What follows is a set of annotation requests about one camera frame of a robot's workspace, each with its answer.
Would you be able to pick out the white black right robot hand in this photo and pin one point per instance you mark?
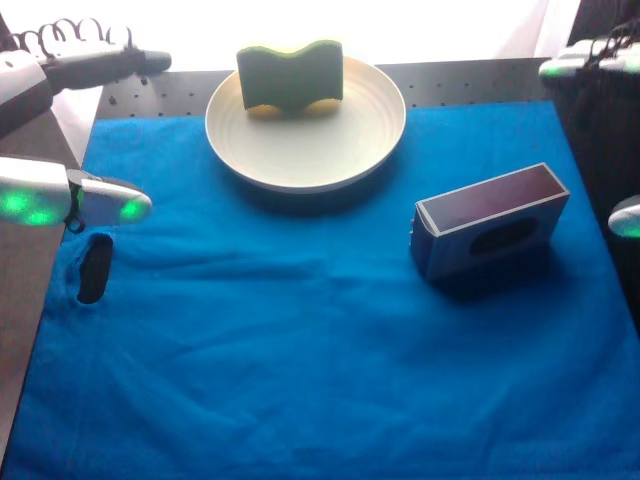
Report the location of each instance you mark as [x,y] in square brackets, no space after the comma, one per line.
[565,62]

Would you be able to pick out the white round plate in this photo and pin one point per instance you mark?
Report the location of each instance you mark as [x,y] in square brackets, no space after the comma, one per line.
[310,150]

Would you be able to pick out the blue table cloth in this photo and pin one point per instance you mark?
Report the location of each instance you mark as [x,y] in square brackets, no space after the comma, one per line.
[300,350]

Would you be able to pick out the yellow green sponge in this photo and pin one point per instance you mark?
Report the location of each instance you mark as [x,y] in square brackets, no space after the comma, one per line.
[290,75]

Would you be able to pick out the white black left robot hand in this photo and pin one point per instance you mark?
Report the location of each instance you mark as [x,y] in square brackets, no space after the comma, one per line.
[100,67]

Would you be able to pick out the dark rectangular box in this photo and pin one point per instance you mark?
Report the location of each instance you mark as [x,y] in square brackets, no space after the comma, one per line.
[490,240]

